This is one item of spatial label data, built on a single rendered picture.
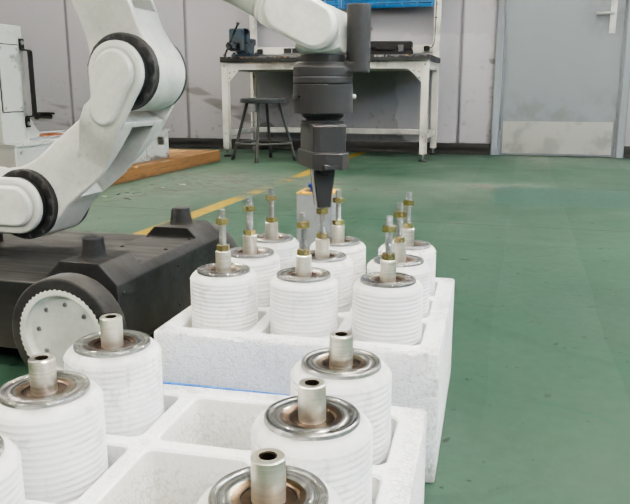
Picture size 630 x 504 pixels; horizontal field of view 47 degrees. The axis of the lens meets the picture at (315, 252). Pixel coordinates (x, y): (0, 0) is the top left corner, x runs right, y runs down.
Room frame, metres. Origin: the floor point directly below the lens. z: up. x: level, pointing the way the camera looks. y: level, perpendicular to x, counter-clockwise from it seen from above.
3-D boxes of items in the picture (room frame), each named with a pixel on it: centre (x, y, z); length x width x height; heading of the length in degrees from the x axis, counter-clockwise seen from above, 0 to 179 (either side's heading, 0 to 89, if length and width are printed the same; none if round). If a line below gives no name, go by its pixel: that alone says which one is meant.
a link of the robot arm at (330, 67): (1.09, -0.03, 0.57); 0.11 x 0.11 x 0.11; 75
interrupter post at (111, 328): (0.69, 0.21, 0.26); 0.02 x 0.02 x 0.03
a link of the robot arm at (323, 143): (1.09, -0.01, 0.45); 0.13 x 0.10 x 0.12; 15
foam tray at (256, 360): (1.09, -0.01, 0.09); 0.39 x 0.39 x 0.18; 77
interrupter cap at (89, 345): (0.69, 0.21, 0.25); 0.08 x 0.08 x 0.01
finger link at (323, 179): (1.08, -0.01, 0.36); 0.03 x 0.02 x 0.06; 105
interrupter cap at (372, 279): (0.95, -0.10, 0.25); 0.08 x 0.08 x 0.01
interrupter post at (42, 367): (0.58, 0.23, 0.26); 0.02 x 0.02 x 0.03
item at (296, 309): (0.97, 0.02, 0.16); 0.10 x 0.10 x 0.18
